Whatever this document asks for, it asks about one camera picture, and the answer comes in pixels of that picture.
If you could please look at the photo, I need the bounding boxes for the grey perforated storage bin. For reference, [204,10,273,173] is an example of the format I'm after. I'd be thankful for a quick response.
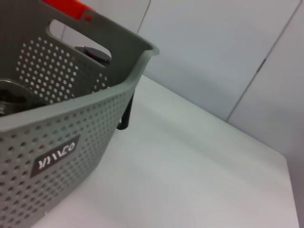
[0,0,162,228]

